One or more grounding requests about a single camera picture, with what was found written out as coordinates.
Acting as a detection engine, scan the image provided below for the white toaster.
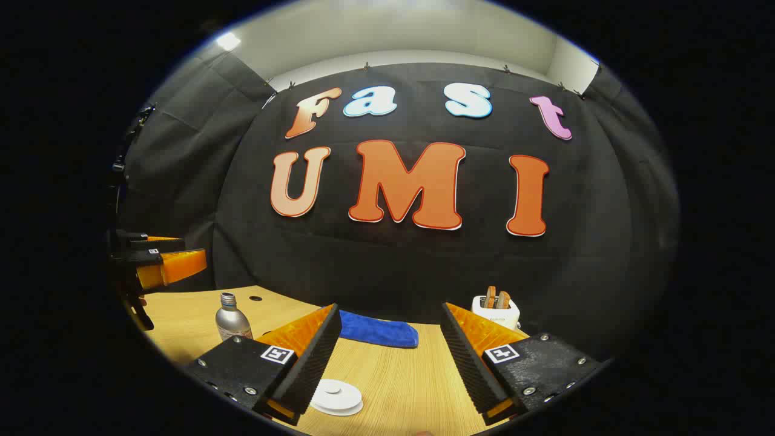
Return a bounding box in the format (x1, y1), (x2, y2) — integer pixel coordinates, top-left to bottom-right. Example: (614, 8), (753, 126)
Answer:
(472, 295), (521, 331)

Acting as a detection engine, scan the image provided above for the blue towel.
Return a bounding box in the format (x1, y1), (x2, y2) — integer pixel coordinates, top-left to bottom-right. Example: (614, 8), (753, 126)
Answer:
(338, 310), (420, 349)

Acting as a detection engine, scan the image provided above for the black backdrop cloth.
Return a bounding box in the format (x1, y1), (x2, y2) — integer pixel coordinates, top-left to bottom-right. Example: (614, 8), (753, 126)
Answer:
(118, 51), (682, 364)

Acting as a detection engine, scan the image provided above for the silver water bottle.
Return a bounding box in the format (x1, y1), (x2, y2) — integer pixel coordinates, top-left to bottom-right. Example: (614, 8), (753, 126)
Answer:
(216, 292), (254, 342)

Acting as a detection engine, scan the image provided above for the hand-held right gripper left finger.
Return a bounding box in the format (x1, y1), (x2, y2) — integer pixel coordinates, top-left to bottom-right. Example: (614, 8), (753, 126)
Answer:
(182, 303), (343, 426)

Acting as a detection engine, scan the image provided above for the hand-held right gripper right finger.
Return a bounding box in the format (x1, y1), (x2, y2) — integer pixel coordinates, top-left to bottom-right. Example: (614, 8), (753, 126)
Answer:
(440, 302), (603, 426)

